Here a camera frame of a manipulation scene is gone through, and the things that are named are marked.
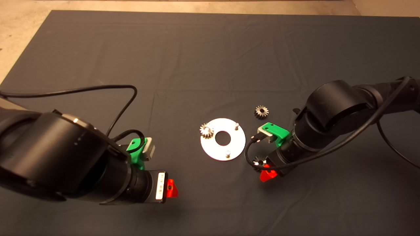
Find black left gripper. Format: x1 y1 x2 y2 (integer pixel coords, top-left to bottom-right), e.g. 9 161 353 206
129 170 179 204

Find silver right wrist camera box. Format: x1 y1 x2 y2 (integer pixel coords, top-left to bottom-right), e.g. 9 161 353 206
257 126 278 144

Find black left camera cable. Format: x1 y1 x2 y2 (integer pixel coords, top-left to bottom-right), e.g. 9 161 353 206
0 85 146 154

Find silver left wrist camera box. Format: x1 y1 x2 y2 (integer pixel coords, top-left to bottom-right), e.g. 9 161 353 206
142 137 156 162

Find dark grey table cloth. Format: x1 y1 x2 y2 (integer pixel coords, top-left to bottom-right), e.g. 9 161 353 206
0 10 420 236

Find green right camera mount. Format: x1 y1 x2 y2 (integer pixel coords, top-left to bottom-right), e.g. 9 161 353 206
261 122 290 147

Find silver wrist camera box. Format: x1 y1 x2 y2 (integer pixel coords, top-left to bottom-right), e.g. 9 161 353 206
142 137 156 162
257 126 278 144

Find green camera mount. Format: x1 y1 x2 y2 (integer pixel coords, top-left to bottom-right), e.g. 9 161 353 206
126 138 148 171
261 122 290 147

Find round metal carrier plate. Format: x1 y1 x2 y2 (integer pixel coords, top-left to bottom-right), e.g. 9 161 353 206
200 118 246 161

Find green left camera mount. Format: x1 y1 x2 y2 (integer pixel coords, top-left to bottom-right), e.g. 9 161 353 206
126 138 148 171

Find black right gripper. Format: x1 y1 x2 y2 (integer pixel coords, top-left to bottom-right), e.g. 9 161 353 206
260 142 310 183

